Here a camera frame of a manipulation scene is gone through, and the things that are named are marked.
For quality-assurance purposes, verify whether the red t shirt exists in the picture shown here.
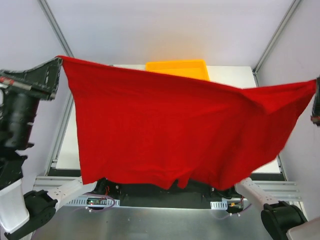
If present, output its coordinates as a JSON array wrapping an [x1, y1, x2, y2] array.
[[62, 56, 317, 190]]

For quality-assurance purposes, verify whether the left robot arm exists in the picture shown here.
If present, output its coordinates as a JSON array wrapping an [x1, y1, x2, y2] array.
[[0, 56, 106, 240]]

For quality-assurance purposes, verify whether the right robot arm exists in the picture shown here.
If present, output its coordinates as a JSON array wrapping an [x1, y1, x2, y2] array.
[[225, 177, 320, 240]]

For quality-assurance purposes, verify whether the yellow plastic bin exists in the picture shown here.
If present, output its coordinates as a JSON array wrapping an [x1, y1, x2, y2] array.
[[145, 59, 210, 82]]

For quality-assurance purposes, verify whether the left aluminium frame post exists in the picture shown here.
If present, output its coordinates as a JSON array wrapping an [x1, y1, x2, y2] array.
[[37, 0, 74, 57]]

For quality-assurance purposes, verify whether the aluminium frame post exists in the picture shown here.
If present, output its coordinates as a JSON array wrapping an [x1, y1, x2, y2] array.
[[37, 0, 74, 57], [252, 0, 303, 76]]

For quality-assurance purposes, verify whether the aluminium front rail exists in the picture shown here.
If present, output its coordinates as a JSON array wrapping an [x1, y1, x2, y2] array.
[[33, 176, 302, 202]]

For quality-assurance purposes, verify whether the right aluminium frame post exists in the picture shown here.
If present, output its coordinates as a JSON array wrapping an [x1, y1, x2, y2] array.
[[252, 0, 303, 76]]

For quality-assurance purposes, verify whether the left white cable duct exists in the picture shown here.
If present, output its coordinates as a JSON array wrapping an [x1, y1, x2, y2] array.
[[66, 196, 120, 208]]

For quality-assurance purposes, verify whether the white cable duct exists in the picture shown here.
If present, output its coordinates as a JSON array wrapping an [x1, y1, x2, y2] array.
[[66, 196, 120, 208], [210, 201, 228, 211]]

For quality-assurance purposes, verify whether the right white cable duct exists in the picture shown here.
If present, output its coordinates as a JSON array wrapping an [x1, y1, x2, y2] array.
[[210, 201, 228, 211]]

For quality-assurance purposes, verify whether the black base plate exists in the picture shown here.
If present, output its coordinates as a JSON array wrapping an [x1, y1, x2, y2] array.
[[47, 168, 251, 209]]

